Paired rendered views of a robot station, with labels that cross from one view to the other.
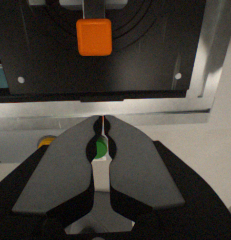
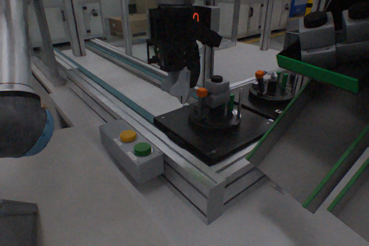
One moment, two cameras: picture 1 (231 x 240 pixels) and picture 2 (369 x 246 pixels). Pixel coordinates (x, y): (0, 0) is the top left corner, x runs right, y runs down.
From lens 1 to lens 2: 0.60 m
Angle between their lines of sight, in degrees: 85
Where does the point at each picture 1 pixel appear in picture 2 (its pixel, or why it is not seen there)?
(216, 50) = (240, 161)
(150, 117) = (183, 161)
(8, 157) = (107, 127)
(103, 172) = (78, 222)
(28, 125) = (138, 127)
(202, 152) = not seen: outside the picture
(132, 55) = (203, 136)
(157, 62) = (210, 143)
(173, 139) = not seen: outside the picture
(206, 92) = (222, 173)
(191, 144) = not seen: outside the picture
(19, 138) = (126, 127)
